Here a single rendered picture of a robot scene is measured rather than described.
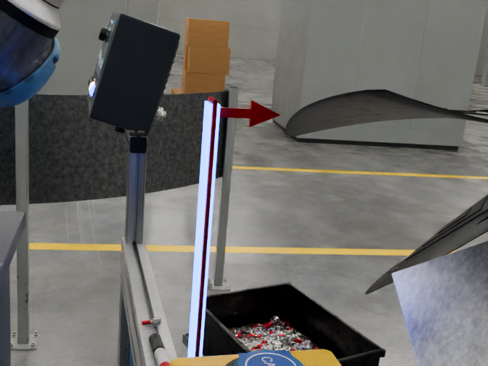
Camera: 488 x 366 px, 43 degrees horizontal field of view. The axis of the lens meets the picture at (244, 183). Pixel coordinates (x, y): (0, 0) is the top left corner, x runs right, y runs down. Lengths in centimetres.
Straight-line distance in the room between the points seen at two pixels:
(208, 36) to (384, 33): 270
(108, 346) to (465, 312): 199
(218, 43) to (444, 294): 816
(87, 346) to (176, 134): 91
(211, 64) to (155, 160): 627
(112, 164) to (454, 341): 192
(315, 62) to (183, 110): 436
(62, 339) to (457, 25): 585
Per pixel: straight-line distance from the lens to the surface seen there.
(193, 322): 60
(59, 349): 253
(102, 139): 239
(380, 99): 51
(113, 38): 110
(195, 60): 872
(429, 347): 67
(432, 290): 68
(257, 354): 35
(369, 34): 700
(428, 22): 726
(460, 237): 81
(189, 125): 262
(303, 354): 38
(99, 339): 258
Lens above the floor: 126
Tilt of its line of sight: 15 degrees down
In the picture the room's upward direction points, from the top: 5 degrees clockwise
